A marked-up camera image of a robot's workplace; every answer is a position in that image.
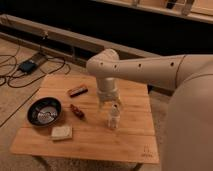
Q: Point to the beige rectangular sponge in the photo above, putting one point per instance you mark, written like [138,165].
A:
[61,132]

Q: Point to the small red brown object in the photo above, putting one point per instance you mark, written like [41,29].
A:
[77,111]

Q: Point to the brown rectangular bar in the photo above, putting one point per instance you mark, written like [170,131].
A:
[77,91]

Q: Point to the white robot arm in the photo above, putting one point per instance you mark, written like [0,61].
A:
[188,143]

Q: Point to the black round bowl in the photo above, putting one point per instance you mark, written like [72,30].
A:
[44,112]

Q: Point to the small clear plastic bottle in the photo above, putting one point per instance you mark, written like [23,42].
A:
[114,117]

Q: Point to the wooden table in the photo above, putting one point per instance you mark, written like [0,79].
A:
[133,141]

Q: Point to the blue power adapter box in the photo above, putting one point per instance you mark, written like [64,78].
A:
[27,66]

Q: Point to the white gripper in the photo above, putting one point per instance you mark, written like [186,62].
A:
[107,91]

